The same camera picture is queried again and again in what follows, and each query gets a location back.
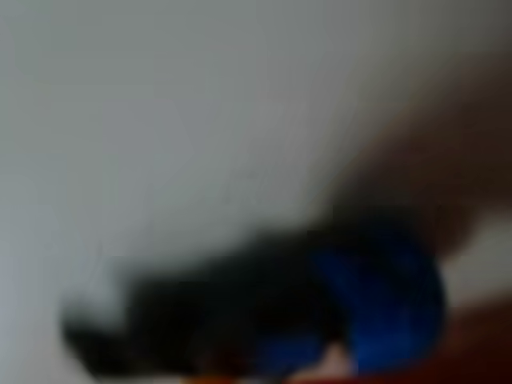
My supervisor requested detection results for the blue-headed toy figure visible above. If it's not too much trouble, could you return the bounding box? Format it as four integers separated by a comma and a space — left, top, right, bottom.
62, 203, 448, 380

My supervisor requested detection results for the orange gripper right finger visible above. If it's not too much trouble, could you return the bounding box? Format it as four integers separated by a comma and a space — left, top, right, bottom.
187, 303, 512, 384

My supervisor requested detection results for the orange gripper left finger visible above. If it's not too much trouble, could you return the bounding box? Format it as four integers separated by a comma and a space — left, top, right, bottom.
315, 50, 512, 261

